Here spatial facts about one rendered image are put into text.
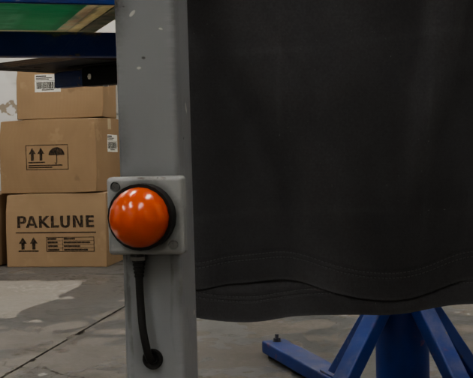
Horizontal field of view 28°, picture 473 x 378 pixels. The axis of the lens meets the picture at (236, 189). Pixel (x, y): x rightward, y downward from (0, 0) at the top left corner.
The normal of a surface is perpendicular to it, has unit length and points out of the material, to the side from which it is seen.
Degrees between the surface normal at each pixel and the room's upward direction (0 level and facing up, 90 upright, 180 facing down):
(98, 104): 93
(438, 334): 43
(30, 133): 89
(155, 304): 90
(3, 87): 90
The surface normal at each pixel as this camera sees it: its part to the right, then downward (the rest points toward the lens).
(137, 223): -0.02, 0.22
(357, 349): -0.47, -0.70
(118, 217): -0.65, -0.11
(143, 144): -0.19, 0.06
